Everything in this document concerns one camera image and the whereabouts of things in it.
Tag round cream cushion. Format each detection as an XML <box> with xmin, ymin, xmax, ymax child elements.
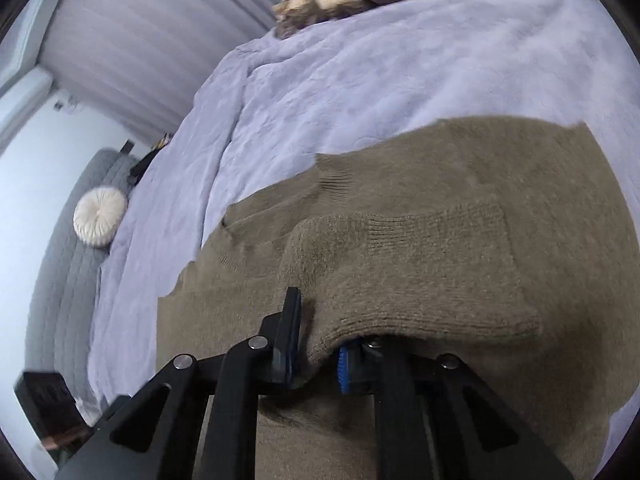
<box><xmin>73</xmin><ymin>187</ymin><xmax>129</xmax><ymax>248</ymax></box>

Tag pale pleated curtain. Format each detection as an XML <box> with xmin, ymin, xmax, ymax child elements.
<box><xmin>40</xmin><ymin>0</ymin><xmax>326</xmax><ymax>136</ymax></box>

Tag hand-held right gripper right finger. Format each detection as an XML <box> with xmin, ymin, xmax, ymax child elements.
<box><xmin>336</xmin><ymin>337</ymin><xmax>576</xmax><ymax>480</ymax></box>

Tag black object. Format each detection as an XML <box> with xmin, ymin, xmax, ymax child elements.
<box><xmin>120</xmin><ymin>132</ymin><xmax>173</xmax><ymax>187</ymax></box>

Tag dark wooden nightstand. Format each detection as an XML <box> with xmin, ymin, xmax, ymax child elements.
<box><xmin>14</xmin><ymin>371</ymin><xmax>93</xmax><ymax>453</ymax></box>

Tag lavender plush blanket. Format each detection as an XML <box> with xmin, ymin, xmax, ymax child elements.
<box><xmin>87</xmin><ymin>0</ymin><xmax>640</xmax><ymax>466</ymax></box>

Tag brown knit sweater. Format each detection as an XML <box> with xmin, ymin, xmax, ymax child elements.
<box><xmin>155</xmin><ymin>116</ymin><xmax>640</xmax><ymax>480</ymax></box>

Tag grey quilted headboard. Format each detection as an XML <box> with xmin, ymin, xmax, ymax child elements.
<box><xmin>25</xmin><ymin>149</ymin><xmax>141</xmax><ymax>411</ymax></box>

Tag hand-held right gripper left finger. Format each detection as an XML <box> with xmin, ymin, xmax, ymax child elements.
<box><xmin>55</xmin><ymin>287</ymin><xmax>303</xmax><ymax>480</ymax></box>

